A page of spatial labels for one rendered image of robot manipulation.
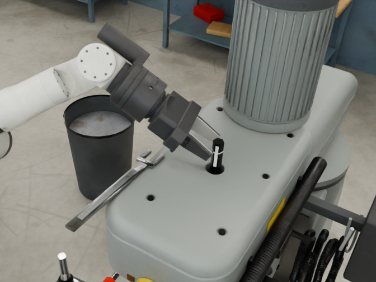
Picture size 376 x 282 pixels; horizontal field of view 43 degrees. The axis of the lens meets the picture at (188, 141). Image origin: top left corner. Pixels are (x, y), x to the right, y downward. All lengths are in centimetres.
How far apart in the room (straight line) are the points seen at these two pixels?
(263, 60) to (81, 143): 230
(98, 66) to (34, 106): 14
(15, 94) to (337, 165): 100
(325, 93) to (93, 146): 194
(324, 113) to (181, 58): 387
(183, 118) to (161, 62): 424
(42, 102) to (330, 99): 87
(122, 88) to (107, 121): 254
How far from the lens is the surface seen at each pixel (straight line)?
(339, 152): 160
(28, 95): 89
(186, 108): 90
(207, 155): 88
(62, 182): 370
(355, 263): 126
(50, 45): 549
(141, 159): 94
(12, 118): 90
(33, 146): 406
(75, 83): 93
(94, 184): 340
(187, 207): 86
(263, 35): 94
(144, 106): 85
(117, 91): 86
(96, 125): 336
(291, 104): 102
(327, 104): 144
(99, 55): 84
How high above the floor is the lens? 251
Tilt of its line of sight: 39 degrees down
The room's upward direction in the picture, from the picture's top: 4 degrees clockwise
